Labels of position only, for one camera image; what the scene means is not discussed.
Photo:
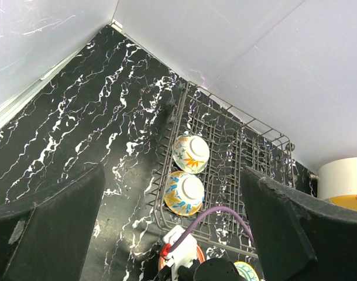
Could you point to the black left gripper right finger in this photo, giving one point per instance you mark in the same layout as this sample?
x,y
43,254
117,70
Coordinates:
x,y
297,236

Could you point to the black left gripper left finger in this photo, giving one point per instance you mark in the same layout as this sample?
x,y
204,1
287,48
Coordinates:
x,y
46,235

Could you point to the blue scalloped sun bowl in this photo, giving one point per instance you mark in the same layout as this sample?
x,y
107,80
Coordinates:
x,y
246,271

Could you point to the red orange floral bowl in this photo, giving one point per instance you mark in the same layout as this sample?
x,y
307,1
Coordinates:
x,y
200,256

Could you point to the blue and yellow patterned bowl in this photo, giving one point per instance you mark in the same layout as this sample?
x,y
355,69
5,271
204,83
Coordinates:
x,y
184,193

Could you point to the yellow rim leaf bowl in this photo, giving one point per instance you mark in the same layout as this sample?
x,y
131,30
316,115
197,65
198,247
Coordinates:
x,y
191,153

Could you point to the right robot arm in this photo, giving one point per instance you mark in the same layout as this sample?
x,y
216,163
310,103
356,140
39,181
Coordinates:
x,y
187,261

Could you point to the round pastel drawer cabinet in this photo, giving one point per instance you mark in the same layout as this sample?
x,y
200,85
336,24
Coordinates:
x,y
337,183

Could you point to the grey wire dish rack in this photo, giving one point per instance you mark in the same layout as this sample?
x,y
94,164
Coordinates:
x,y
236,140

